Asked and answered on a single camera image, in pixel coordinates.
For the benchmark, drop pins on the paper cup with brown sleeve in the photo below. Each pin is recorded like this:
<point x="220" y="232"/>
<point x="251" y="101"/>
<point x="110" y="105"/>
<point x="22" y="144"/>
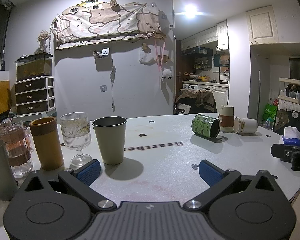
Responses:
<point x="227" y="120"/>

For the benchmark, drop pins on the white washing machine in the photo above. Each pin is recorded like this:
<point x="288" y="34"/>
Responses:
<point x="191" y="87"/>

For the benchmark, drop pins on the white kettle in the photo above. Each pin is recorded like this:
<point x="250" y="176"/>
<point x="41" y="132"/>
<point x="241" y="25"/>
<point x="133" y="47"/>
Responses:
<point x="224" y="77"/>

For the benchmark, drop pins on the tall grey cup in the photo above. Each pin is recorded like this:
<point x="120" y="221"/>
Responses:
<point x="1" y="172"/>

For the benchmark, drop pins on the grey metal cup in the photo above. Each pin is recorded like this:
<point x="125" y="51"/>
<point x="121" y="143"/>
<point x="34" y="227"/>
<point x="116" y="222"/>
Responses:
<point x="111" y="142"/>

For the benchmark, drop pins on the ceiling light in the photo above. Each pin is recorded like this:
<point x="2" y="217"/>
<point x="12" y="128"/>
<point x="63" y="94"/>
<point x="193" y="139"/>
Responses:
<point x="190" y="10"/>

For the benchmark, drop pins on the glass fish tank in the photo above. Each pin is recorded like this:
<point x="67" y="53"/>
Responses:
<point x="34" y="67"/>

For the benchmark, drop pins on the white storage rack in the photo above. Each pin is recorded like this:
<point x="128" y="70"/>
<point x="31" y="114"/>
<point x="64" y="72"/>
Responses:
<point x="293" y="91"/>

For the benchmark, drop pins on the chair with brown jacket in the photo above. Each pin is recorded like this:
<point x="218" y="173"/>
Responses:
<point x="196" y="101"/>

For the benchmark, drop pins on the vase of dried flowers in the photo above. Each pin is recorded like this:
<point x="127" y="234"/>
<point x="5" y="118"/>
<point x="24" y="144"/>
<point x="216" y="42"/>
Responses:
<point x="43" y="40"/>

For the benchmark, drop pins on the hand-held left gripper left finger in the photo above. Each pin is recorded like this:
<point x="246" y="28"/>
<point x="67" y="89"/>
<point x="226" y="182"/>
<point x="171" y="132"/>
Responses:
<point x="88" y="173"/>

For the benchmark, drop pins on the black range hood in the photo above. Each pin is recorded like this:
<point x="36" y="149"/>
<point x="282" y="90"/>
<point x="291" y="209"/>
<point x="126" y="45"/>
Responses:
<point x="197" y="50"/>

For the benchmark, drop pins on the printed blanket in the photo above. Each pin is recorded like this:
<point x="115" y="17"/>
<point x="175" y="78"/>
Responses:
<point x="107" y="22"/>

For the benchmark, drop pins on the gold crown decoration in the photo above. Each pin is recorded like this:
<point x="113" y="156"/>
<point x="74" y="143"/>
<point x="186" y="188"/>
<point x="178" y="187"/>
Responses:
<point x="87" y="1"/>

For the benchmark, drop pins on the brown bamboo cup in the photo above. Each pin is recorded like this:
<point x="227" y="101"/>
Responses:
<point x="47" y="145"/>

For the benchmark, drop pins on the black printed cloth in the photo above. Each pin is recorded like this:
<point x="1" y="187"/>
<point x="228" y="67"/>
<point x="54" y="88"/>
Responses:
<point x="290" y="118"/>

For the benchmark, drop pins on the white plush toy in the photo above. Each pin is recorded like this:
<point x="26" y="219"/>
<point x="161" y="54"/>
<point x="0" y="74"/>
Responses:
<point x="167" y="73"/>

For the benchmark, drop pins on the blue tissue box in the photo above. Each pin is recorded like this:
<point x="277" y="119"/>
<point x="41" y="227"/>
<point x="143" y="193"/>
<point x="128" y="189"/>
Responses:
<point x="293" y="136"/>

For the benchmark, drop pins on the white paper cup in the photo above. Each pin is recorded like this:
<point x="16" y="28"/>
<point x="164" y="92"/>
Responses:
<point x="247" y="125"/>

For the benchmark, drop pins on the pink ribbon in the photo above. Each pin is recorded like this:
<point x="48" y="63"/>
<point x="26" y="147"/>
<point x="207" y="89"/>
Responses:
<point x="160" y="55"/>

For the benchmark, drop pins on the white hanging bag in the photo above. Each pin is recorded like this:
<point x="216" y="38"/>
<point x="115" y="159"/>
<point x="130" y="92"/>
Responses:
<point x="146" y="58"/>

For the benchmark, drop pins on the glass cup with wooden sleeve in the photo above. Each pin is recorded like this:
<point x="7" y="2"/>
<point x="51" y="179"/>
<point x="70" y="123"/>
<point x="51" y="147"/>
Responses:
<point x="16" y="145"/>

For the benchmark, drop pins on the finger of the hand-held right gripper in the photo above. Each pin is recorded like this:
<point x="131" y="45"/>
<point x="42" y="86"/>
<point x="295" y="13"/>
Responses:
<point x="281" y="152"/>

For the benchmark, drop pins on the green plastic bag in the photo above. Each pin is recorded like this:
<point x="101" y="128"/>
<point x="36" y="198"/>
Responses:
<point x="269" y="112"/>

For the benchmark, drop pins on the green printed cup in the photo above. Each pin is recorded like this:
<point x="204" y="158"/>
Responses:
<point x="205" y="126"/>

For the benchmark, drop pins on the white kitchen cabinets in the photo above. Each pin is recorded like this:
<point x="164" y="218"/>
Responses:
<point x="205" y="36"/>

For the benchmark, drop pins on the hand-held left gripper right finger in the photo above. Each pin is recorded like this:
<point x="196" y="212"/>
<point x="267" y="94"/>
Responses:
<point x="210" y="173"/>

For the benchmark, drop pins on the ribbed glass goblet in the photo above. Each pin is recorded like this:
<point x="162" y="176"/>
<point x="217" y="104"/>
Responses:
<point x="75" y="132"/>

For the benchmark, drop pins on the white plastic drawer unit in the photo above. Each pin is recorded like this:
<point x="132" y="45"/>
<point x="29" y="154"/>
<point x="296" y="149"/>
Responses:
<point x="35" y="96"/>

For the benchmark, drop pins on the cream wall cabinet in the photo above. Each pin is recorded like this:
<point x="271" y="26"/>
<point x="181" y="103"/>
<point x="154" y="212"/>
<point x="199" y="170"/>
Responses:
<point x="262" y="25"/>

